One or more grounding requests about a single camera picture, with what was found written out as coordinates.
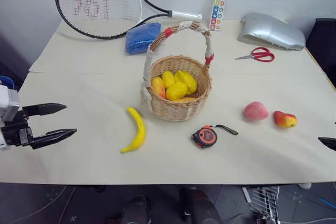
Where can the small yellow lemon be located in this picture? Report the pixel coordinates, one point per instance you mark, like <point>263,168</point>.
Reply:
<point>168,78</point>

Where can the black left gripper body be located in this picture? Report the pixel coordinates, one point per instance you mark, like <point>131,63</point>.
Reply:
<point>16,132</point>

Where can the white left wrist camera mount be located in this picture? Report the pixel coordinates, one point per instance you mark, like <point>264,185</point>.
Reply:
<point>7,103</point>

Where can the red yellow apple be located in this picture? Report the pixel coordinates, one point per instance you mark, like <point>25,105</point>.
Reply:
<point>284,119</point>

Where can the yellow banana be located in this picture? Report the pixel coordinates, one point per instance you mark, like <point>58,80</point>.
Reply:
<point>137,132</point>

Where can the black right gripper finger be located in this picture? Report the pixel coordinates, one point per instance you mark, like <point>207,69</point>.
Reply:
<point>328,143</point>

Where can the colourful sticker sheet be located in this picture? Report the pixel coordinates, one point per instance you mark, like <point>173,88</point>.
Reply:
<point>220,5</point>

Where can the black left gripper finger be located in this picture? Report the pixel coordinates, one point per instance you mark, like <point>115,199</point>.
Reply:
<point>53,137</point>
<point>44,109</point>

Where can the orange yellow mango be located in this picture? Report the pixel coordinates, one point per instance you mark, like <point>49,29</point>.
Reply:
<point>158,86</point>

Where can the black and white tennis racket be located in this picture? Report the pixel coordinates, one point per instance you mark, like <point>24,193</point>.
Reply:
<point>105,6</point>

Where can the pink peach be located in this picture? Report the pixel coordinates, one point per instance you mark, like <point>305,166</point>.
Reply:
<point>255,112</point>

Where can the blue object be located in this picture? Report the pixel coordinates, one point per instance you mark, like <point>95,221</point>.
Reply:
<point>6,81</point>

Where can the large yellow lemon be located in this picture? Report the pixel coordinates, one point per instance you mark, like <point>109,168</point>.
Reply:
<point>176,90</point>

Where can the yellow starfruit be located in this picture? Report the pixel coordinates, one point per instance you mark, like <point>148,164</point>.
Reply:
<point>188,81</point>

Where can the blue crumpled plastic bag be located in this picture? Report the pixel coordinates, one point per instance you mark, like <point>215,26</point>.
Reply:
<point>142,37</point>

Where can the silver plastic shell cover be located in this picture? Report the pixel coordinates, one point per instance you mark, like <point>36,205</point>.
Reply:
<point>273,33</point>

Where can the orange black tape measure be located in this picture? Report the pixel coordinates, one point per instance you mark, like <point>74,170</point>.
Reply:
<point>206,137</point>

